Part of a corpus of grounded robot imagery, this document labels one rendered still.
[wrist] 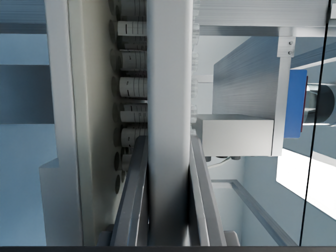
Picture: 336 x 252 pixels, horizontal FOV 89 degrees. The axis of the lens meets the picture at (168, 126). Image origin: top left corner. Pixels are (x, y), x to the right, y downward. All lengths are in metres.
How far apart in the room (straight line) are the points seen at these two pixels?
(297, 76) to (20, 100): 0.88
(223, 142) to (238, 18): 0.30
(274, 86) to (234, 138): 0.18
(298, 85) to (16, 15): 0.72
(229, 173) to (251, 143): 3.87
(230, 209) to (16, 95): 4.56
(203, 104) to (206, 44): 1.27
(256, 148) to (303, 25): 0.31
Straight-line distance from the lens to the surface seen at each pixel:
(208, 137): 0.49
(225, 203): 4.69
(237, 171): 4.45
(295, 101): 0.62
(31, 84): 0.75
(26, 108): 0.77
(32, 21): 0.52
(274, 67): 0.58
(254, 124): 0.53
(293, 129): 0.63
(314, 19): 0.55
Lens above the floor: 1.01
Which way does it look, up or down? 1 degrees up
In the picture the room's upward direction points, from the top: 90 degrees clockwise
